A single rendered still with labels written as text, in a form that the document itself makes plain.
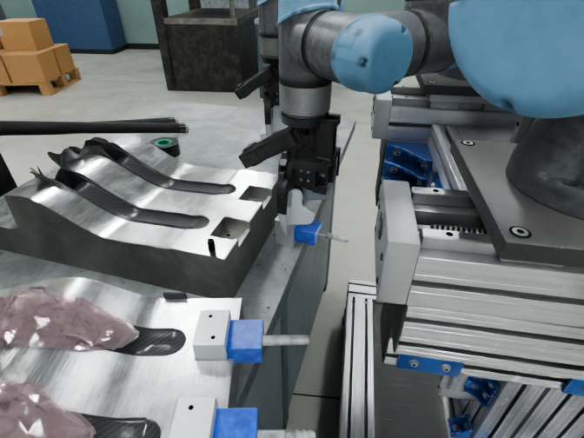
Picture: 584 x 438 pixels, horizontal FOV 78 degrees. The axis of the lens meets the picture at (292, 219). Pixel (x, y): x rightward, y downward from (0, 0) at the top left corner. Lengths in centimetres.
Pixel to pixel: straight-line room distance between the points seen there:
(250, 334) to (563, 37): 38
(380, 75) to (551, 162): 18
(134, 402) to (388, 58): 44
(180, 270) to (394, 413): 79
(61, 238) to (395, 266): 52
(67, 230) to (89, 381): 28
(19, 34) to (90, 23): 230
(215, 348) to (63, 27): 768
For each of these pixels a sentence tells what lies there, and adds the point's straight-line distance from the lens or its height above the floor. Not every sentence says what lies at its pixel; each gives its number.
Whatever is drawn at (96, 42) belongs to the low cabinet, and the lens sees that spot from 768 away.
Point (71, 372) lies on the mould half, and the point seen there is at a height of 88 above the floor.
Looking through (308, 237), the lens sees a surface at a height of 83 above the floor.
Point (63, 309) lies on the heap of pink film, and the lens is 49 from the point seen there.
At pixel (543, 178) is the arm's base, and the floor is 106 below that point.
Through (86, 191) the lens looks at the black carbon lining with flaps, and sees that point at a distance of 69.
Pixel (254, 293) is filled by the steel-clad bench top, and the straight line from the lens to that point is 58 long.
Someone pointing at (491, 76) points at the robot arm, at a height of 117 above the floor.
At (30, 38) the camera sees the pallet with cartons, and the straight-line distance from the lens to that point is 548.
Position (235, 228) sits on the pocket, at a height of 87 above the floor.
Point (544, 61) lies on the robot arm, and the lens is 25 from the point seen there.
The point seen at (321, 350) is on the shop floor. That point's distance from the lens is 149.
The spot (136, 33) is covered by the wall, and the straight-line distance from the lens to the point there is 791.
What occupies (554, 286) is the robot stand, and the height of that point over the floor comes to 96.
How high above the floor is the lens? 122
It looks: 35 degrees down
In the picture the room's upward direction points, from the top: straight up
